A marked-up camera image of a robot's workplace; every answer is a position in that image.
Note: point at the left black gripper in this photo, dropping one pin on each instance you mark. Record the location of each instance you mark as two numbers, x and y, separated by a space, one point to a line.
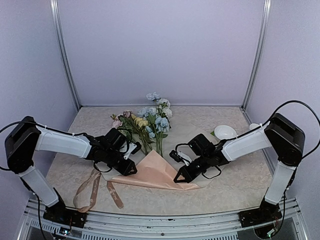
125 169

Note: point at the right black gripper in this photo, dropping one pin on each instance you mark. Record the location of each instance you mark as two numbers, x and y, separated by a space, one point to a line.
188 175

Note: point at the pink wrapping paper sheet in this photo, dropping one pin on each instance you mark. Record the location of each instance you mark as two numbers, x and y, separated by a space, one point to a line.
153 171

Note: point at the yellow rose bunch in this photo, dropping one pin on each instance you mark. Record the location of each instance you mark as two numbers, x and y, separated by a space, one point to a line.
139 126

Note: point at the pink rose stem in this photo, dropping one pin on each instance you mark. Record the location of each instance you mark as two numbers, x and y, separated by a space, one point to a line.
123 121

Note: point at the white rose stem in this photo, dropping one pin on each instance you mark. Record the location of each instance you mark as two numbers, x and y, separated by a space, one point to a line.
166 112

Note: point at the white pink flower stem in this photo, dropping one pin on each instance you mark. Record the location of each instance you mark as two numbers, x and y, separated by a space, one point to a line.
163 102

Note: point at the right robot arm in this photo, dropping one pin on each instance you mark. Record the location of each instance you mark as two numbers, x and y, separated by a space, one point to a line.
279 133

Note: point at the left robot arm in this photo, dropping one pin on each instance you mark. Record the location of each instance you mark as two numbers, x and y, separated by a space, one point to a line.
28 137

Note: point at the tan ribbon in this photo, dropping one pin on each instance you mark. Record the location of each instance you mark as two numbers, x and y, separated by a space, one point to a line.
86 195

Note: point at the white ceramic bowl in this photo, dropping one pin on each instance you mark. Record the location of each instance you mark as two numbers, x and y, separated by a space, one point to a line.
223 132

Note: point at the light blue cup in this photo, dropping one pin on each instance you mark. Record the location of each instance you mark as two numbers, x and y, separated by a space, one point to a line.
253 126

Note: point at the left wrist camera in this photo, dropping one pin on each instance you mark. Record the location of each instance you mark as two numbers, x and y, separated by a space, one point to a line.
130 149

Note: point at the front aluminium rail base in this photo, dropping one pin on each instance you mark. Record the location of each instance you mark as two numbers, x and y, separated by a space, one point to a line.
111 226

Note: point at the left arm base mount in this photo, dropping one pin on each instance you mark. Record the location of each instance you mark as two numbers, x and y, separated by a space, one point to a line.
59 213

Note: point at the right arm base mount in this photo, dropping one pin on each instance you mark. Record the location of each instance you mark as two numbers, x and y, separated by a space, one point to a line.
266 212

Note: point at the left aluminium frame post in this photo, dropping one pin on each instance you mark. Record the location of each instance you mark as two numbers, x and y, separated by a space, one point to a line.
63 53

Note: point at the aluminium frame post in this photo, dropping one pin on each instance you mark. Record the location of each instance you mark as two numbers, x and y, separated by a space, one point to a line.
63 53
258 53

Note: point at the right aluminium frame post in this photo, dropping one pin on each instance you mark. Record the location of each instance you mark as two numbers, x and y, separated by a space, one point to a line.
258 53

